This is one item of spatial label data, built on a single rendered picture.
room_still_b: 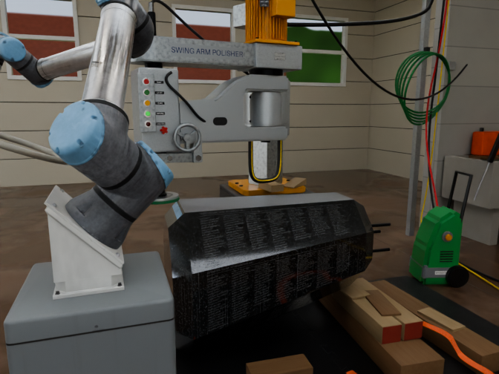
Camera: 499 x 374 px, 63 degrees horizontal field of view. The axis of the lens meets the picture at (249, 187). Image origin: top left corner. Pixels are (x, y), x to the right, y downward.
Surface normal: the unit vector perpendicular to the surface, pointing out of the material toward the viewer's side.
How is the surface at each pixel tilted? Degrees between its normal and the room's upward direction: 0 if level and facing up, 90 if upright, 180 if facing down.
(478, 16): 90
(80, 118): 56
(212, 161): 90
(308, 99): 90
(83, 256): 90
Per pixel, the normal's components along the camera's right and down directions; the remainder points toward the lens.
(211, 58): 0.44, 0.16
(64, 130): -0.40, -0.41
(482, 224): -0.95, 0.06
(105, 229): 0.65, 0.02
